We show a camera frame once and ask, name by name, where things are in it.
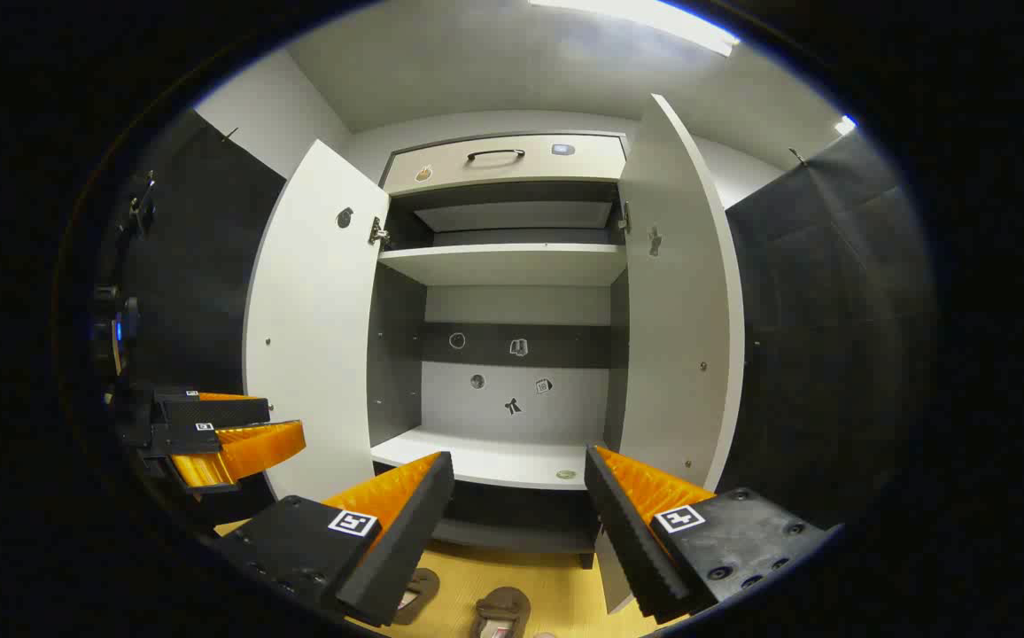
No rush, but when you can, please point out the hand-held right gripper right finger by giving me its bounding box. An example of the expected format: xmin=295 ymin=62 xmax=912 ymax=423
xmin=583 ymin=443 xmax=836 ymax=624

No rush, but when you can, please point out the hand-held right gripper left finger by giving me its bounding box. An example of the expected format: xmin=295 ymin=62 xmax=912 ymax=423
xmin=215 ymin=450 xmax=457 ymax=628

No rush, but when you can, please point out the brown fuzzy shoe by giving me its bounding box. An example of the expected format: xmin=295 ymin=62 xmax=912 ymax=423
xmin=392 ymin=567 xmax=442 ymax=626
xmin=472 ymin=587 xmax=531 ymax=638

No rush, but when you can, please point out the white shoe cabinet door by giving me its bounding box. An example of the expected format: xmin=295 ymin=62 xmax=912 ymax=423
xmin=596 ymin=93 xmax=748 ymax=614
xmin=244 ymin=140 xmax=389 ymax=502

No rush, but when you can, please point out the white shoe cabinet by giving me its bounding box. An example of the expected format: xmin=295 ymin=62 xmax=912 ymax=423
xmin=244 ymin=93 xmax=748 ymax=614

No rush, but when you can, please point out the white cabinet shelf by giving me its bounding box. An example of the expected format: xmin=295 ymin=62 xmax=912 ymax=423
xmin=370 ymin=427 xmax=607 ymax=491
xmin=378 ymin=244 xmax=628 ymax=287

